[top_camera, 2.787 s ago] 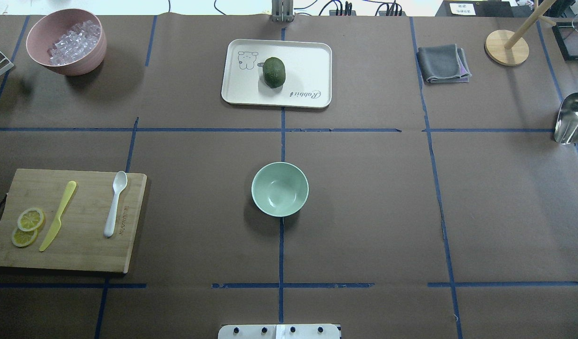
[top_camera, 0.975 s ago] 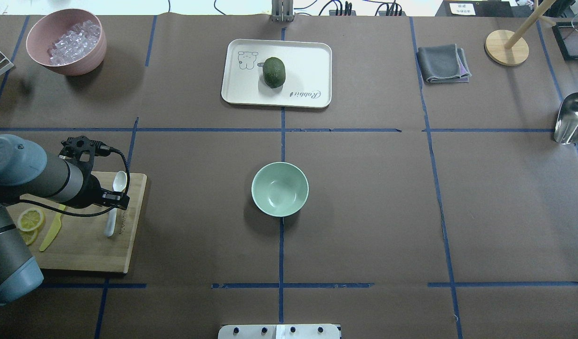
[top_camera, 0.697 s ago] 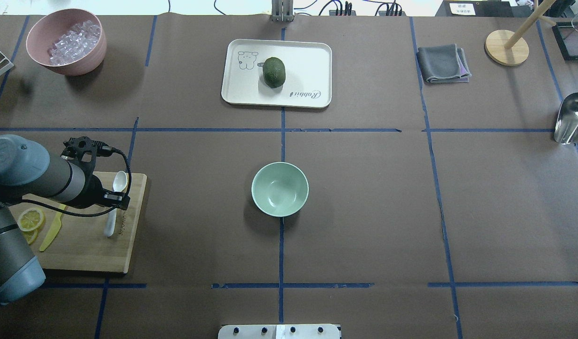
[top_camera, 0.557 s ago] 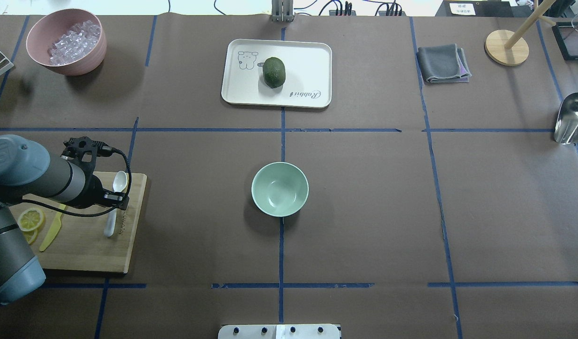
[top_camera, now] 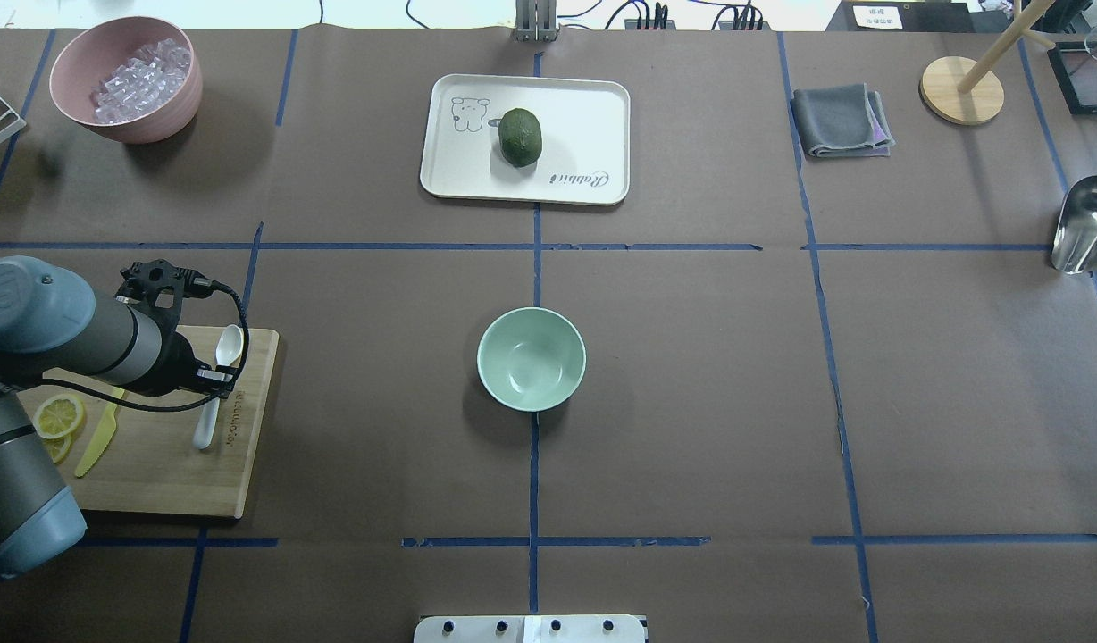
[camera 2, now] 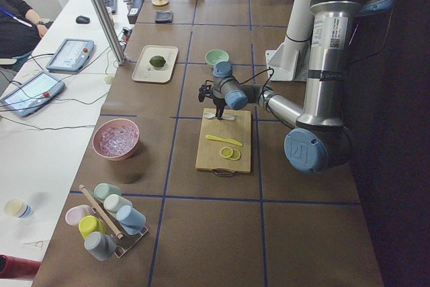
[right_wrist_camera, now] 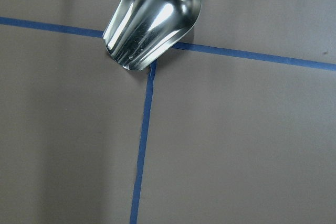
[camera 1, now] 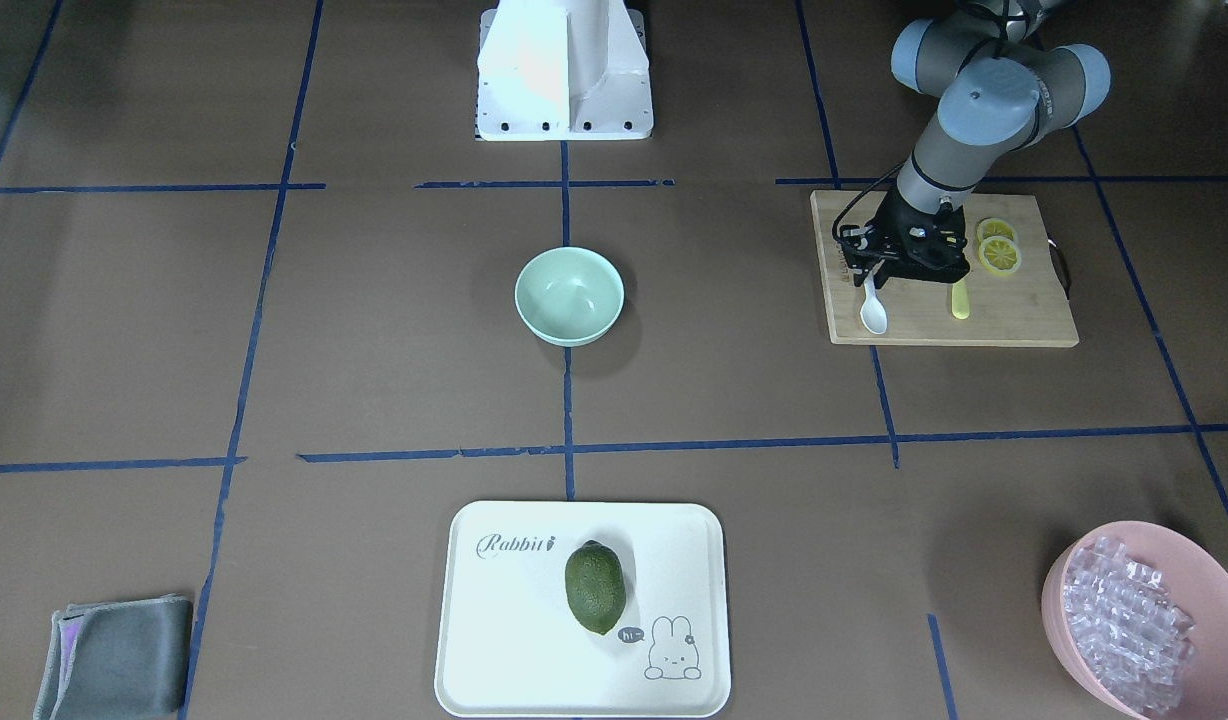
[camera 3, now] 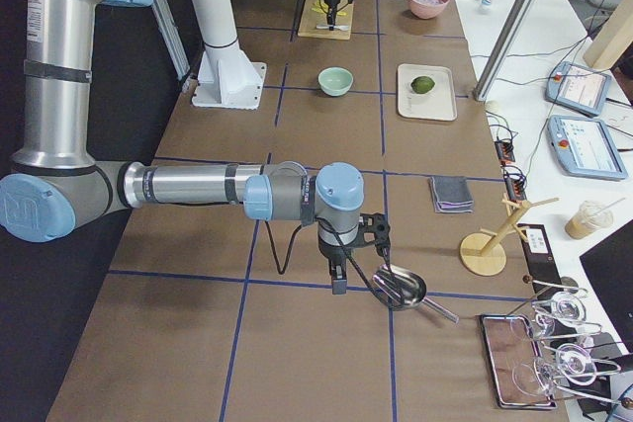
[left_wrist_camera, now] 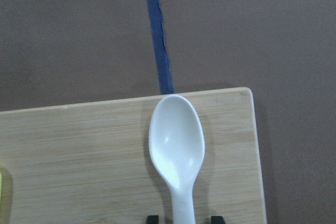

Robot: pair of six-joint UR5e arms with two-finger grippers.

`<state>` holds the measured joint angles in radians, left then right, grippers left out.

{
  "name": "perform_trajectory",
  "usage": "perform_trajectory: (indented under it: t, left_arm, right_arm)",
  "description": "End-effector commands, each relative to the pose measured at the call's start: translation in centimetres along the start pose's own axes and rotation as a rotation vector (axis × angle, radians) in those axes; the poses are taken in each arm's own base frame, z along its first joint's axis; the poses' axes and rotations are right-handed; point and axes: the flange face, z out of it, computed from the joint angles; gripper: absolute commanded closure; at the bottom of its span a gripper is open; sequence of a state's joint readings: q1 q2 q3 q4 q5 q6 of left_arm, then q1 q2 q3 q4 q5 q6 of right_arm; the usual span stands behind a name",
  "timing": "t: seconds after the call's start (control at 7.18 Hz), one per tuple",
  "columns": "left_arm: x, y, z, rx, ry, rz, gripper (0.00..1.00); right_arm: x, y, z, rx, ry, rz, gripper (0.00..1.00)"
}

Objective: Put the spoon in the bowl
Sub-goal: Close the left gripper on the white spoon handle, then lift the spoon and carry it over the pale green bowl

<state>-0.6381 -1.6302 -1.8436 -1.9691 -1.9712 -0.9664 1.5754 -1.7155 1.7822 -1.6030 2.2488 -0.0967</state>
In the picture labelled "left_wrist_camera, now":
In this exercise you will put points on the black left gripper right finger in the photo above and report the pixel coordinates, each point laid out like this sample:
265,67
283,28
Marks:
217,220

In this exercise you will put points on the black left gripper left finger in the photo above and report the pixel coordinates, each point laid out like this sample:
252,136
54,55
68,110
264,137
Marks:
152,219

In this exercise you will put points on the white plastic spoon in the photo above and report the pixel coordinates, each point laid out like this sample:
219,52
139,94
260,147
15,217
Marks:
177,150

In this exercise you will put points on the wooden cutting board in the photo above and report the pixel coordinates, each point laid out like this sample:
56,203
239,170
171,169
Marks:
89,163

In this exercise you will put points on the yellow plastic knife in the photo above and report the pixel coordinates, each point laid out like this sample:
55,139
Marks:
1,183

